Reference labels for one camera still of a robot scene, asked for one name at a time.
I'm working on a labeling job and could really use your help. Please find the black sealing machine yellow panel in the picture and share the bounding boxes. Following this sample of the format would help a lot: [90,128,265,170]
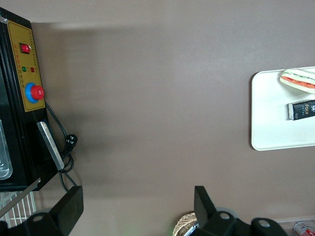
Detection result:
[0,7,65,192]

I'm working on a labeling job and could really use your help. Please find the cream plastic tray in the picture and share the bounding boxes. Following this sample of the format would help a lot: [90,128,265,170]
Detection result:
[251,66,315,151]

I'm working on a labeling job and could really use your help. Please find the black power plug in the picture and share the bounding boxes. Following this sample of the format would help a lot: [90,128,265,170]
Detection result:
[65,134,78,152]

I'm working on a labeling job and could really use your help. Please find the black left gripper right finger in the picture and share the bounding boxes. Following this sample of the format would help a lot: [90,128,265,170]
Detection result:
[193,185,243,236]

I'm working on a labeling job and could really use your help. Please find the small black snack packet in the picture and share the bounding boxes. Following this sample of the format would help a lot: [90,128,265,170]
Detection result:
[287,99,315,121]

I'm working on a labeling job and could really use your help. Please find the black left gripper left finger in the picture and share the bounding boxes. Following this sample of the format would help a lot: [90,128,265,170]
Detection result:
[23,186,84,236]

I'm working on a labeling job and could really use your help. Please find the silver foil tray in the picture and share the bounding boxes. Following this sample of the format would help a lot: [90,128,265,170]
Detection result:
[183,220,199,236]

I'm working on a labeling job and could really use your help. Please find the red cola bottle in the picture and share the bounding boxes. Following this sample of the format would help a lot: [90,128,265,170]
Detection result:
[293,221,315,236]

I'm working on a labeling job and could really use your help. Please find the wrapped triangle sandwich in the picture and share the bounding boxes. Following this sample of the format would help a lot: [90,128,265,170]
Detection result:
[280,66,315,95]

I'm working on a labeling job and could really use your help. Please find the black machine power cable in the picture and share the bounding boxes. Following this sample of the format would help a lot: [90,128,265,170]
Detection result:
[45,100,80,193]

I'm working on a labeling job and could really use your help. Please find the foil tray inside machine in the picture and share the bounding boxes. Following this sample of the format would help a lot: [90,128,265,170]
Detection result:
[0,118,13,181]

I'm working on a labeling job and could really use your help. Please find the wicker basket with foil trays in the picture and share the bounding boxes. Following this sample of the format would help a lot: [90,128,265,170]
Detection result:
[175,211,198,236]

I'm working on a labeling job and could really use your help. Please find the white wire basket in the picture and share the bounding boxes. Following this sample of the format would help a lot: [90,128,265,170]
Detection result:
[0,190,37,228]

